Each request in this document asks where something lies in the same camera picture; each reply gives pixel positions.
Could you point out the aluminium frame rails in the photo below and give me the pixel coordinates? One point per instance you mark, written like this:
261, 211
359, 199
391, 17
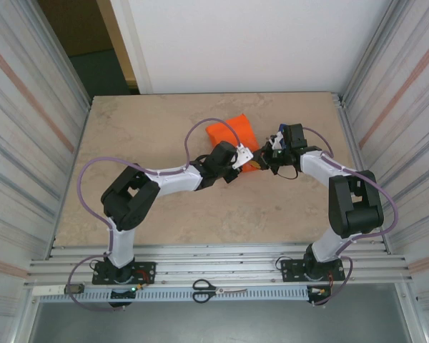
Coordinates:
218, 266

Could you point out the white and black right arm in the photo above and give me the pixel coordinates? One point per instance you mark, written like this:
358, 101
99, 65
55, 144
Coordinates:
354, 203

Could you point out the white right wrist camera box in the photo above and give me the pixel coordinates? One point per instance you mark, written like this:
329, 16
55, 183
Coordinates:
277, 138

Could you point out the wooden door frame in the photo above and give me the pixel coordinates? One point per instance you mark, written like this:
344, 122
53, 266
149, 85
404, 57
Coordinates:
132, 53

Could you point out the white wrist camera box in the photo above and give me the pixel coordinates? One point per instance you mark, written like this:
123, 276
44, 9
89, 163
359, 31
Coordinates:
277, 138
244, 155

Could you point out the corrugated translucent side panel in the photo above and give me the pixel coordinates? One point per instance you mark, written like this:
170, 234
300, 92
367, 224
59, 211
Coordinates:
25, 125
404, 107

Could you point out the orange cloth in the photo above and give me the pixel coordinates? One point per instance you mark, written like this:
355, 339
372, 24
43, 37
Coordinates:
232, 130

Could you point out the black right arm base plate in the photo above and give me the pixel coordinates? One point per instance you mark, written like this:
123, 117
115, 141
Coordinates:
289, 269

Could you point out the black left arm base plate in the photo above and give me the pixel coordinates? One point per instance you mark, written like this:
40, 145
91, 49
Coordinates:
146, 271

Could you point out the small green circuit board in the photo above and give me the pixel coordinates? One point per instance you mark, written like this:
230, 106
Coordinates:
75, 288

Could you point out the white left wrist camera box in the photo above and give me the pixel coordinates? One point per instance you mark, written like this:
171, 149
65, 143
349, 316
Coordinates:
244, 155

